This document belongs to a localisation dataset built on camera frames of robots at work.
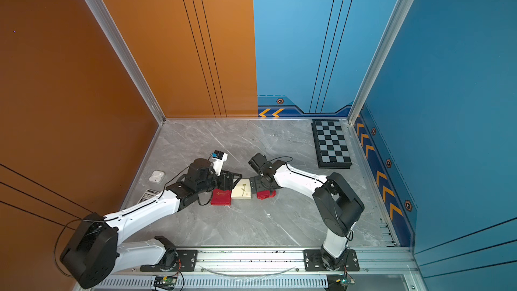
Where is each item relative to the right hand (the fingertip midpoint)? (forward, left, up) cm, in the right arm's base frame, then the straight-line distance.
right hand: (263, 185), depth 90 cm
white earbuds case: (+5, +51, -1) cm, 51 cm away
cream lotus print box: (-3, +9, +1) cm, 10 cm away
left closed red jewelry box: (-6, +18, 0) cm, 19 cm away
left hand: (+1, +11, +9) cm, 14 cm away
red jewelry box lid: (-4, -1, -1) cm, 4 cm away
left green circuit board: (-35, +34, -5) cm, 49 cm away
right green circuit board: (-35, -27, -4) cm, 44 cm away
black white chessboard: (+24, -35, -1) cm, 43 cm away
